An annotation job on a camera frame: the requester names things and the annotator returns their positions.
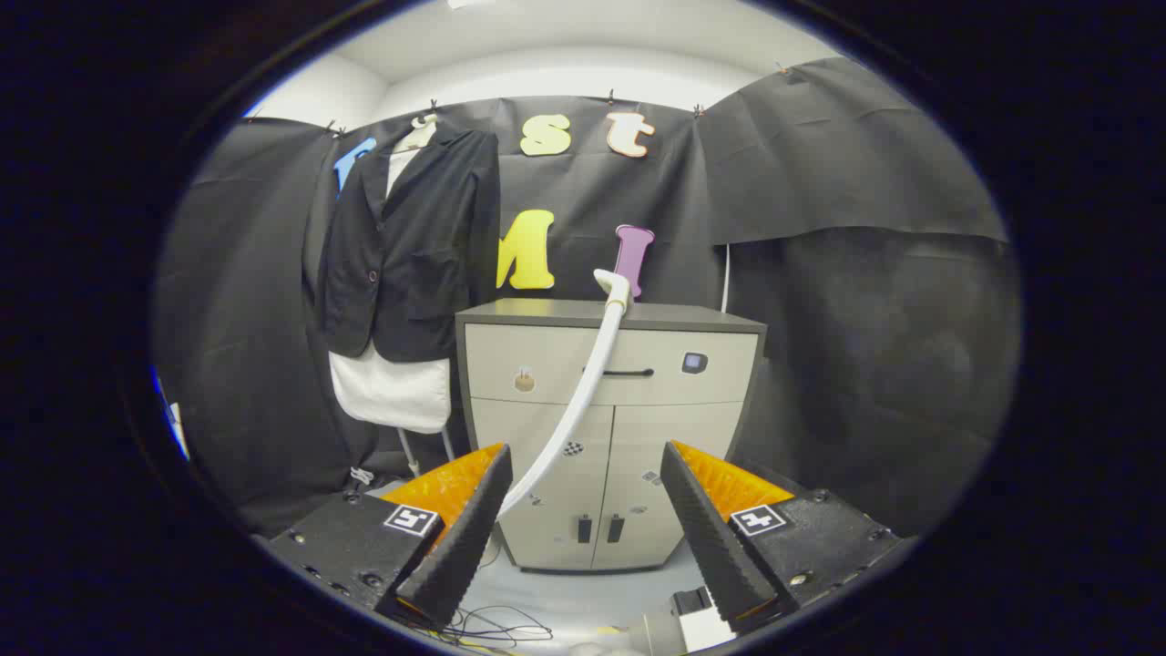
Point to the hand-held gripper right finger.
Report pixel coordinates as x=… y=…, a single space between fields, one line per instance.
x=710 y=538

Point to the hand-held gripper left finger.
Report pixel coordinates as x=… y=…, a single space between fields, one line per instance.
x=465 y=547

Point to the white shirt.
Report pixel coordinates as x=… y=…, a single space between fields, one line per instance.
x=392 y=392

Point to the white garment steamer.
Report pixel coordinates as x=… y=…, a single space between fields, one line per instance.
x=592 y=383

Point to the black suit jacket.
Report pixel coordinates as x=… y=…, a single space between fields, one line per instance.
x=428 y=264

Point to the white stand legs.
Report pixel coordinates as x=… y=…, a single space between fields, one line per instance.
x=408 y=453

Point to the grey cabinet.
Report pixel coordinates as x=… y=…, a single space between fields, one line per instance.
x=656 y=428

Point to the black backdrop cloth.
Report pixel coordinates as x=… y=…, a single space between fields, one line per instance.
x=820 y=273

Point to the white and blue equipment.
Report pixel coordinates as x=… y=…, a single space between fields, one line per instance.
x=175 y=424

